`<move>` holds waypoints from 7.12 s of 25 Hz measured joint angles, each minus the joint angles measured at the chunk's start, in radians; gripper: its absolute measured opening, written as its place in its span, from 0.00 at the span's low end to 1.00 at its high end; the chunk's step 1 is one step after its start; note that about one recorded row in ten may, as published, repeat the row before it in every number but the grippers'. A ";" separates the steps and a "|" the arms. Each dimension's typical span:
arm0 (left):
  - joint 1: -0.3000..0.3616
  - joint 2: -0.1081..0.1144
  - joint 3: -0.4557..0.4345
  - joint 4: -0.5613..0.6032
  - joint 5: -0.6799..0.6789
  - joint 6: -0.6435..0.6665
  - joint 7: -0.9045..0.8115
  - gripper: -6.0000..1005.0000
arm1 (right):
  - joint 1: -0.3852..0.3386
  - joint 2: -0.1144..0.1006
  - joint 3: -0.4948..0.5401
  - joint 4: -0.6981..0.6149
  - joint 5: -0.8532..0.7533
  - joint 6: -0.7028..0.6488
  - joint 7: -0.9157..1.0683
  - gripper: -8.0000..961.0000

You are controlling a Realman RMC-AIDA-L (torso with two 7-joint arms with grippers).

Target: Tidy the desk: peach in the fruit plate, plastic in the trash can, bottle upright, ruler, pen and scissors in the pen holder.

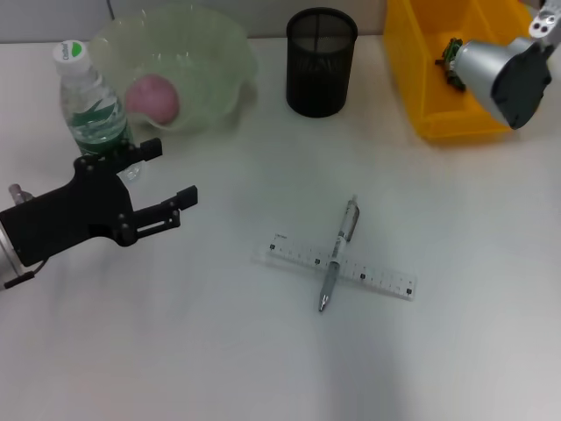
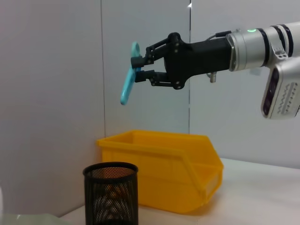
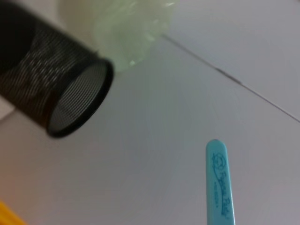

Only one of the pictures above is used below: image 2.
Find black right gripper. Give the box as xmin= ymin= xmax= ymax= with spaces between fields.
xmin=130 ymin=32 xmax=235 ymax=90

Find blue safety scissors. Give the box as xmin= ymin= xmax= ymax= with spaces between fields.
xmin=120 ymin=42 xmax=142 ymax=105

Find black mesh pen holder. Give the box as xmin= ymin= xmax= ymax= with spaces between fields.
xmin=82 ymin=162 xmax=139 ymax=225

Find yellow plastic bin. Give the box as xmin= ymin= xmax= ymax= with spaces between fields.
xmin=96 ymin=130 xmax=224 ymax=215

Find grey right gripper cable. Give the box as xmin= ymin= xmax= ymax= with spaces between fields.
xmin=208 ymin=31 xmax=232 ymax=42

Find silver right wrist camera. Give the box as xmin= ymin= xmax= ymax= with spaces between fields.
xmin=261 ymin=61 xmax=300 ymax=120

